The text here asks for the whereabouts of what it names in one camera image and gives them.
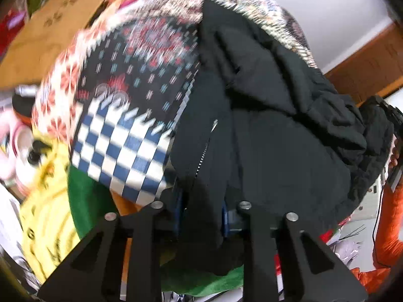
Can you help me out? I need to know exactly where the patchwork patterned blanket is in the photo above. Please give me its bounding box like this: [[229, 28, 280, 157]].
[[31, 0, 318, 206]]

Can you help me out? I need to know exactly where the red printed sheet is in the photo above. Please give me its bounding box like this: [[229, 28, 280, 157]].
[[319, 229, 341, 246]]

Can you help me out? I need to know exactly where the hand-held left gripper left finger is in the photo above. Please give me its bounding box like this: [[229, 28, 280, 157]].
[[38, 193, 186, 302]]

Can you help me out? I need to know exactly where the thin black cable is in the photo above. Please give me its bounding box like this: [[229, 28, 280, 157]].
[[372, 181, 385, 249]]

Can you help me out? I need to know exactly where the pink neck pillow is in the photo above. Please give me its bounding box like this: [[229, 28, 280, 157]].
[[0, 110, 33, 181]]

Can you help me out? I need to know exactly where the person's right forearm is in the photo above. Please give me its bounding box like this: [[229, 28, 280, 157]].
[[349, 181, 403, 294]]

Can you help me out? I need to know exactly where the yellow printed cloth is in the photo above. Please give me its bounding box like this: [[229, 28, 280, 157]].
[[20, 130, 81, 285]]

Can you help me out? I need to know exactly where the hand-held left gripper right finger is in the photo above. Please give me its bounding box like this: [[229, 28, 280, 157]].
[[222, 201, 369, 302]]

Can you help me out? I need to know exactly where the bamboo lap desk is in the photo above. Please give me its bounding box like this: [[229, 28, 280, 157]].
[[0, 0, 109, 89]]

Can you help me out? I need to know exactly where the black zip hoodie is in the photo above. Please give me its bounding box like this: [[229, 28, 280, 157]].
[[170, 0, 395, 276]]

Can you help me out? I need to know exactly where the person's right hand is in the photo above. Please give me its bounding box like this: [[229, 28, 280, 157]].
[[389, 146, 403, 172]]

